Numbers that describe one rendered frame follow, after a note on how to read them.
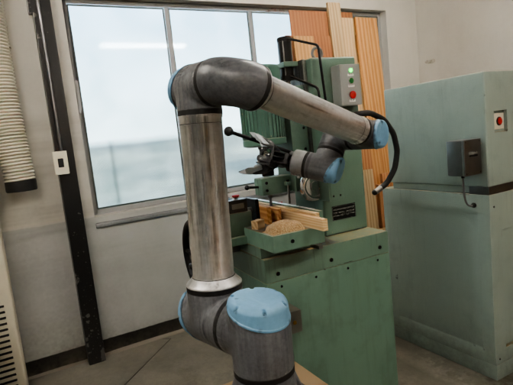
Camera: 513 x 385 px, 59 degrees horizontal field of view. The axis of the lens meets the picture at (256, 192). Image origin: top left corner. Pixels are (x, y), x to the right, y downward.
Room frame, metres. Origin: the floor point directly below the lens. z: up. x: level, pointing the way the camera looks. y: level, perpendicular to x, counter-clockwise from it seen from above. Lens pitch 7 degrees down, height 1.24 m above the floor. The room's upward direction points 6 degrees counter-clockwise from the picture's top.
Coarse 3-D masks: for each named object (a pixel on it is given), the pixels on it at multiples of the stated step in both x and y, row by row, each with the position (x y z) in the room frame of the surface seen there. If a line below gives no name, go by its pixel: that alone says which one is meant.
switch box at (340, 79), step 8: (344, 64) 1.81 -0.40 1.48; (352, 64) 1.82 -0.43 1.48; (336, 72) 1.82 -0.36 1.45; (344, 72) 1.80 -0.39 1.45; (352, 72) 1.82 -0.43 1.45; (336, 80) 1.82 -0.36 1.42; (344, 80) 1.80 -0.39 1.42; (336, 88) 1.82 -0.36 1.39; (344, 88) 1.80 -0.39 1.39; (352, 88) 1.82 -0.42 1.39; (360, 88) 1.84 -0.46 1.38; (336, 96) 1.83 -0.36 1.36; (344, 96) 1.80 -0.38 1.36; (360, 96) 1.83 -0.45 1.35; (336, 104) 1.83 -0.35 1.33; (344, 104) 1.80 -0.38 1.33; (352, 104) 1.82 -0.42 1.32; (360, 104) 1.84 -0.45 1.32
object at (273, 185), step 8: (264, 176) 1.85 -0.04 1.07; (272, 176) 1.82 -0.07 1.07; (280, 176) 1.82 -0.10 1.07; (288, 176) 1.83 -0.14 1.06; (256, 184) 1.82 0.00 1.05; (264, 184) 1.78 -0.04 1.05; (272, 184) 1.80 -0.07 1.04; (280, 184) 1.82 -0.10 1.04; (256, 192) 1.83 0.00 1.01; (264, 192) 1.78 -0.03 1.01; (272, 192) 1.80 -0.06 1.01; (280, 192) 1.81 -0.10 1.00
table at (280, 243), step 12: (264, 228) 1.63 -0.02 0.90; (312, 228) 1.56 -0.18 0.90; (240, 240) 1.66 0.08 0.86; (252, 240) 1.64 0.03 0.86; (264, 240) 1.54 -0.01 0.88; (276, 240) 1.49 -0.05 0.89; (288, 240) 1.51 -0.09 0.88; (300, 240) 1.53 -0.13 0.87; (312, 240) 1.55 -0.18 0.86; (324, 240) 1.58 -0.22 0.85; (276, 252) 1.49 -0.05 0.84
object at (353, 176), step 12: (312, 60) 1.82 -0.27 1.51; (324, 60) 1.84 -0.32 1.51; (336, 60) 1.86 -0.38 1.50; (348, 60) 1.89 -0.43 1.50; (312, 72) 1.81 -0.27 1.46; (324, 72) 1.84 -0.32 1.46; (324, 84) 1.84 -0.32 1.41; (348, 108) 1.88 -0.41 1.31; (312, 132) 1.84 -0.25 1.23; (348, 156) 1.87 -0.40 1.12; (360, 156) 1.90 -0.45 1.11; (348, 168) 1.87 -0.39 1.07; (360, 168) 1.90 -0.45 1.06; (348, 180) 1.87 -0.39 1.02; (360, 180) 1.90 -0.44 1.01; (300, 192) 1.96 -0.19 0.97; (348, 192) 1.87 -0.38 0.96; (360, 192) 1.89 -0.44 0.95; (300, 204) 1.97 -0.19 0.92; (312, 204) 1.88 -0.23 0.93; (324, 204) 1.81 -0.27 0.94; (336, 204) 1.84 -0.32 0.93; (360, 204) 1.89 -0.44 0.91; (324, 216) 1.81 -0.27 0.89; (360, 216) 1.89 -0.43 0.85; (336, 228) 1.83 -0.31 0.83; (348, 228) 1.86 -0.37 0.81
